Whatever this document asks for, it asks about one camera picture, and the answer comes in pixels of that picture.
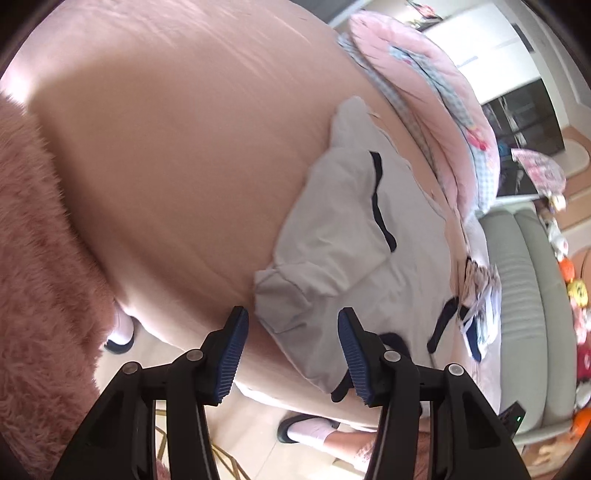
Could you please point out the grey-green padded headboard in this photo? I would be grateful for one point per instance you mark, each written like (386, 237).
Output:
(531, 323)

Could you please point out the orange round plush toy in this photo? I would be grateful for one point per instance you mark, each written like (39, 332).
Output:
(582, 422)

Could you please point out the long white plush toy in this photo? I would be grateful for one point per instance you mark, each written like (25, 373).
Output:
(556, 237)

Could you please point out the black glass cabinet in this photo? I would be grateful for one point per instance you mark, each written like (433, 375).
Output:
(526, 120)

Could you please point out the small white plush toy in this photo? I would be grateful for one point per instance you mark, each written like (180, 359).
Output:
(557, 203)

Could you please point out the pile of folded clothes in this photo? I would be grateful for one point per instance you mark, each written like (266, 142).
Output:
(485, 304)

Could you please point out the pale pink pillow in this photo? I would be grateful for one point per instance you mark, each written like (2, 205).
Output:
(489, 383)
(475, 235)

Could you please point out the white garment with navy trim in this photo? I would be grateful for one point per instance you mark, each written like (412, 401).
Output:
(332, 221)

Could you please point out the pink printed cloth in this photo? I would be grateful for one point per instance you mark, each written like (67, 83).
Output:
(540, 170)

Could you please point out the white wardrobe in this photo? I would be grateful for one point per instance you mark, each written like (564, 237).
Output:
(489, 60)

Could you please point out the person's right leg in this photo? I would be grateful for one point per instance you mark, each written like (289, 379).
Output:
(355, 450)

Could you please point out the person's left foot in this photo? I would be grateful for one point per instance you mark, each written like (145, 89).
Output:
(121, 330)

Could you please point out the pink fuzzy robe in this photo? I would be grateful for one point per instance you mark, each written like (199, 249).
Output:
(41, 277)

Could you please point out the pink checked quilt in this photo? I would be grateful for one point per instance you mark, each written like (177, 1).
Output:
(415, 60)

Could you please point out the yellow plush toy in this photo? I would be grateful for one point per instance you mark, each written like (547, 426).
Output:
(578, 293)

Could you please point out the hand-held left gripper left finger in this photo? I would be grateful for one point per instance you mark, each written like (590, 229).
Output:
(233, 350)

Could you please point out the pink and white plush toy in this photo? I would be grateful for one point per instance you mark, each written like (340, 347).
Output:
(582, 323)

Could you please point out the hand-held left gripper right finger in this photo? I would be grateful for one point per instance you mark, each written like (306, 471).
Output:
(355, 355)

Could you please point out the pink bed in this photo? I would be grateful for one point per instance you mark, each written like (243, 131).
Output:
(161, 161)

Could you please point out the red plush toy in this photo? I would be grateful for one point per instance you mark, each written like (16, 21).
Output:
(584, 364)

